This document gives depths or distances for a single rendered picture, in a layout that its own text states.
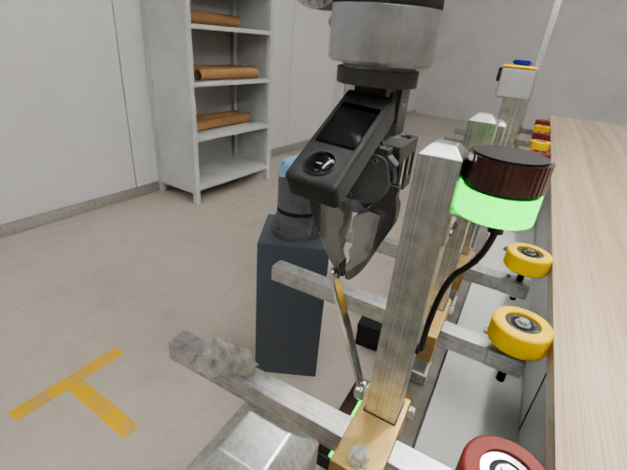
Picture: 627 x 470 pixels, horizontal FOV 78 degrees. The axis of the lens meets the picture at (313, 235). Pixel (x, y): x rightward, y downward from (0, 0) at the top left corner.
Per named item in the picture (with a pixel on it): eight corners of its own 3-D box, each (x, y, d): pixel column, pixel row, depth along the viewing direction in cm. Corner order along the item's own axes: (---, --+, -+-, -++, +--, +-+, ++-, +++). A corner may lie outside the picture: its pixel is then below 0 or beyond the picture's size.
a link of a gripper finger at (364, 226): (387, 268, 45) (399, 193, 41) (368, 292, 40) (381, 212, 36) (362, 259, 46) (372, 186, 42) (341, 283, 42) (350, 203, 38)
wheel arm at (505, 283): (328, 240, 94) (330, 224, 93) (335, 235, 97) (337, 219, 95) (523, 303, 77) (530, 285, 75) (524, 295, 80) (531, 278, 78)
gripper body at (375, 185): (411, 190, 42) (435, 71, 36) (383, 217, 35) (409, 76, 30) (346, 174, 45) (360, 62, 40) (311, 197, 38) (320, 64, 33)
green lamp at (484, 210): (446, 215, 30) (453, 188, 29) (460, 194, 35) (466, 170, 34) (532, 238, 27) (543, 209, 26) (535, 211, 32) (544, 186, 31)
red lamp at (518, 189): (454, 185, 29) (462, 156, 28) (467, 167, 33) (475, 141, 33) (544, 205, 26) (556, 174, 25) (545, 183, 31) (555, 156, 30)
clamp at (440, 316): (394, 349, 61) (400, 324, 59) (417, 305, 72) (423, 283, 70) (433, 366, 59) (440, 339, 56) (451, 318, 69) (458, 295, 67)
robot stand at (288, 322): (255, 371, 159) (257, 242, 132) (264, 330, 182) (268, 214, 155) (315, 377, 159) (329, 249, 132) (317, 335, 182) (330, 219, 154)
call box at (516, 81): (494, 99, 91) (503, 63, 88) (496, 97, 97) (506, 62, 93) (525, 103, 88) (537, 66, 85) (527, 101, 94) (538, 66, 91)
